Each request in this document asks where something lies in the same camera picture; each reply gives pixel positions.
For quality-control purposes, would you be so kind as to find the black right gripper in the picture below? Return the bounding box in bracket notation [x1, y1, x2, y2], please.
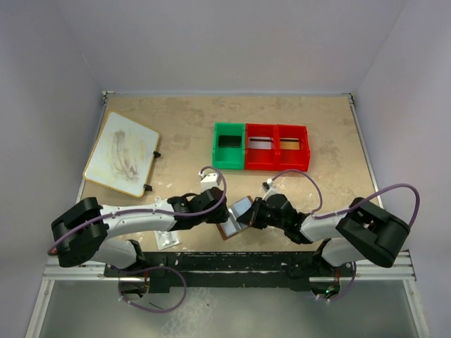
[237, 197, 287, 230]

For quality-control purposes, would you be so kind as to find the brown leather card holder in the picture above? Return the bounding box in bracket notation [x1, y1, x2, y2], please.
[217, 196, 252, 240]

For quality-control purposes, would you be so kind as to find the white credit card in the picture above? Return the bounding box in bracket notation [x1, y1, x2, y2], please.
[248, 137, 273, 150]

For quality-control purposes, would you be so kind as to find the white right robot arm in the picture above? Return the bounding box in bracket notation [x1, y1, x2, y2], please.
[237, 194, 410, 275]

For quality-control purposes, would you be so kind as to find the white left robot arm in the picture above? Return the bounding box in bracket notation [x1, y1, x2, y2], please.
[47, 187, 228, 276]

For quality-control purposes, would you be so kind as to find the black card in bin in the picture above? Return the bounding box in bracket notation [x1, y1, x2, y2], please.
[218, 134, 242, 148]

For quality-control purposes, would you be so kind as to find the gold card in bin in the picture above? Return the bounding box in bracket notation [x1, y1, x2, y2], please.
[280, 138, 302, 151]

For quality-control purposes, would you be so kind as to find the clear plastic packet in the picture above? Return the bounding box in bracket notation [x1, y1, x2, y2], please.
[154, 231, 181, 250]

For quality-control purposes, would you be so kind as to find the green plastic bin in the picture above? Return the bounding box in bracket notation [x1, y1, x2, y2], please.
[212, 123, 245, 170]

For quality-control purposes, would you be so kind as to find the red bin right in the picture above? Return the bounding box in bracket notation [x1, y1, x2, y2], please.
[277, 125, 311, 172]

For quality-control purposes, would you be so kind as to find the white board yellow rim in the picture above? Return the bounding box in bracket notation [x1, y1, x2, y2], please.
[83, 112, 160, 198]

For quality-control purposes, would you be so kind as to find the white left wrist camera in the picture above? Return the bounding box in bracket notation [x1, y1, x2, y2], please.
[199, 171, 221, 192]

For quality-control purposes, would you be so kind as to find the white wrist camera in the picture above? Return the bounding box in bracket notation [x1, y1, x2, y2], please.
[262, 178, 279, 200]
[199, 171, 221, 192]

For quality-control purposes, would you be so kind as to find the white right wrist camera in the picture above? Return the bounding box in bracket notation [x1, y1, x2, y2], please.
[262, 178, 279, 200]

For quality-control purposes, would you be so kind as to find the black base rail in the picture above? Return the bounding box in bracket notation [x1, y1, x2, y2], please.
[104, 251, 353, 294]

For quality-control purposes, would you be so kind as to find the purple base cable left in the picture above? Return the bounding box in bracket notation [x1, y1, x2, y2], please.
[118, 261, 187, 313]

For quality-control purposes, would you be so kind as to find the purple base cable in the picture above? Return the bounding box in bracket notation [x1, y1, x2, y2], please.
[118, 261, 187, 313]
[315, 260, 357, 303]

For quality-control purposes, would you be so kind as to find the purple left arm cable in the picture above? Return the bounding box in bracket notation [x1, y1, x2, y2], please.
[47, 165, 227, 255]

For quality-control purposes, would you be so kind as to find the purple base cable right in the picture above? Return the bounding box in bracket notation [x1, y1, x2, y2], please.
[315, 260, 357, 303]

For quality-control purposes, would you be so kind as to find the metal corner bracket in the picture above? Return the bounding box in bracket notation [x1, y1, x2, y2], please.
[102, 91, 116, 105]

